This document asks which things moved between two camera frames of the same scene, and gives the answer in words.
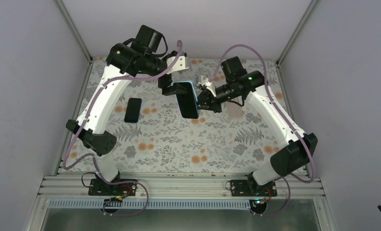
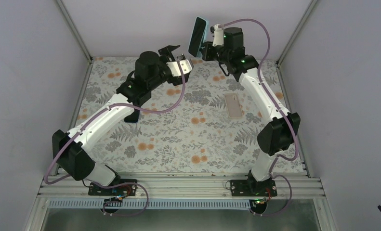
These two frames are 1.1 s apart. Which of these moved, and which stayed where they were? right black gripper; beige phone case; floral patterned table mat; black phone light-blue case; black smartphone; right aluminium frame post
Moved: black phone light-blue case; right black gripper
Stayed: beige phone case; floral patterned table mat; right aluminium frame post; black smartphone
